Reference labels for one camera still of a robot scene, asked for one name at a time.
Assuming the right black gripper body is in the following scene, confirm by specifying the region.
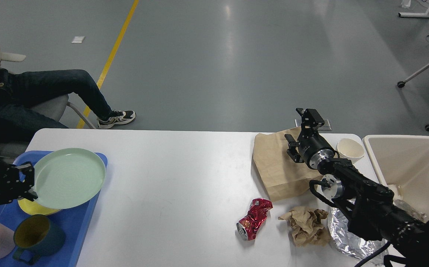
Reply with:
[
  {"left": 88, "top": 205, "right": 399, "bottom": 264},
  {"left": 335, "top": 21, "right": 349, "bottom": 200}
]
[{"left": 296, "top": 128, "right": 336, "bottom": 170}]

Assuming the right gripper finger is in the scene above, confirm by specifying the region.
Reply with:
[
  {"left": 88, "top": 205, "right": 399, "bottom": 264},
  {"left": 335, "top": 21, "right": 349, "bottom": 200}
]
[
  {"left": 284, "top": 135, "right": 304, "bottom": 163},
  {"left": 296, "top": 108, "right": 326, "bottom": 136}
]

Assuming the light green plate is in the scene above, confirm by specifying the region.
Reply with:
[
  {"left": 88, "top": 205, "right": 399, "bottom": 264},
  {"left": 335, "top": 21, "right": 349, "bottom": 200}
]
[{"left": 33, "top": 148, "right": 108, "bottom": 209}]

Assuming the dark teal mug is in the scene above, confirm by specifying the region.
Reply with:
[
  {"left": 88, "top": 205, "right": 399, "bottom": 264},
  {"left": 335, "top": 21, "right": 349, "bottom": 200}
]
[{"left": 12, "top": 214, "right": 66, "bottom": 266}]

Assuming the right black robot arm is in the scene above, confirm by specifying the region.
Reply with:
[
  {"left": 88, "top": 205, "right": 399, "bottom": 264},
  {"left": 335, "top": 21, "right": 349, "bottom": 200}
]
[{"left": 284, "top": 108, "right": 429, "bottom": 267}]

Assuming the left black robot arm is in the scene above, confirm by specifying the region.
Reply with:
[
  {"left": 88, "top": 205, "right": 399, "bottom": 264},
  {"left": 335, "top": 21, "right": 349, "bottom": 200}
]
[{"left": 0, "top": 159, "right": 38, "bottom": 205}]

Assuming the yellow plate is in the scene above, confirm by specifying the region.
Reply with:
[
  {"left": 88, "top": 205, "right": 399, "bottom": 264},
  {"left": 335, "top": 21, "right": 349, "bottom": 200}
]
[{"left": 17, "top": 199, "right": 61, "bottom": 216}]

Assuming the brown paper bag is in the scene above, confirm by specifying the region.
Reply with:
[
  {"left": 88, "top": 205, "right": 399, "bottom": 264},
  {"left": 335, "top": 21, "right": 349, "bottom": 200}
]
[{"left": 253, "top": 127, "right": 322, "bottom": 202}]

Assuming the white paper cup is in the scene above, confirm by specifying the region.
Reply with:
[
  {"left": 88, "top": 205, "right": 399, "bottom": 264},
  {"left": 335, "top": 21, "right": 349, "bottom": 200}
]
[{"left": 336, "top": 138, "right": 365, "bottom": 164}]

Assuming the crumpled brown paper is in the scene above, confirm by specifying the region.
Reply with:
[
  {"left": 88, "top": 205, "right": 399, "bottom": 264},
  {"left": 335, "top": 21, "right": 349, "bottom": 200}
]
[{"left": 277, "top": 206, "right": 331, "bottom": 247}]

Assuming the seated person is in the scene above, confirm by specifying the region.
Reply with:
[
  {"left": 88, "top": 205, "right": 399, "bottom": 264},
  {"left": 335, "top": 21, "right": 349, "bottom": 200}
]
[{"left": 0, "top": 50, "right": 136, "bottom": 143}]

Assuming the crushed red can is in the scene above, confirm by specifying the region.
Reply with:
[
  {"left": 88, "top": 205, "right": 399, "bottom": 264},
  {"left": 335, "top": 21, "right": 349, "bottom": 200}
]
[{"left": 236, "top": 198, "right": 273, "bottom": 241}]

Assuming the foil trash in bin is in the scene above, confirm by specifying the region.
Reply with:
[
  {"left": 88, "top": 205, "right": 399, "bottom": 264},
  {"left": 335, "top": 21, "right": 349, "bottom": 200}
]
[{"left": 393, "top": 199, "right": 428, "bottom": 223}]

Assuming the beige plastic bin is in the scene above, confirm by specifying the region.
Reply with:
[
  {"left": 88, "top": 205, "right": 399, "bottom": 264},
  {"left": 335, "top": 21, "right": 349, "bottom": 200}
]
[{"left": 362, "top": 135, "right": 429, "bottom": 220}]

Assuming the crumpled aluminium foil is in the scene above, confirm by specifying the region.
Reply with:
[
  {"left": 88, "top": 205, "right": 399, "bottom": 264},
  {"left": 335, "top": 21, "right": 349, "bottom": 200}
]
[{"left": 327, "top": 207, "right": 386, "bottom": 260}]

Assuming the white desk leg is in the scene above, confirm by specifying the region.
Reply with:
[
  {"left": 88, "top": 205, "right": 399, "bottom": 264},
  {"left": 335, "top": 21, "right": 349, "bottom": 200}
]
[{"left": 398, "top": 0, "right": 429, "bottom": 19}]

